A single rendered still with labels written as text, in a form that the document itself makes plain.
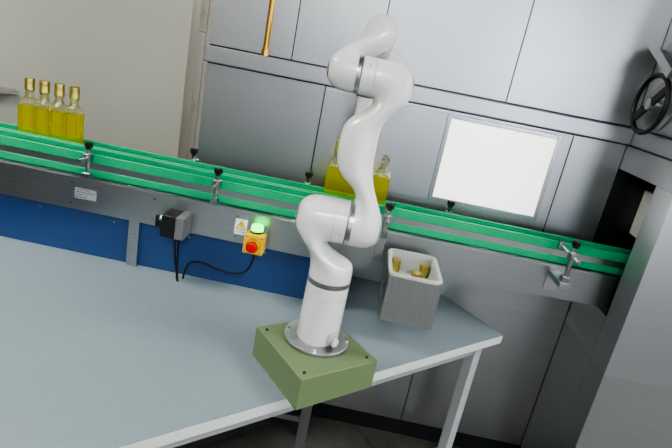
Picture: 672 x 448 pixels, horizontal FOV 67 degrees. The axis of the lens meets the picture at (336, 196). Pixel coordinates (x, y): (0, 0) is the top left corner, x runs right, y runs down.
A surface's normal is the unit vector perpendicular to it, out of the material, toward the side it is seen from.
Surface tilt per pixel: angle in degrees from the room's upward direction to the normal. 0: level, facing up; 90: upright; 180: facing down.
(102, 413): 0
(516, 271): 90
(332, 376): 90
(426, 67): 90
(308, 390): 90
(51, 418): 0
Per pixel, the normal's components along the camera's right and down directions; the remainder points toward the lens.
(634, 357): -0.08, 0.27
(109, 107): 0.56, 0.33
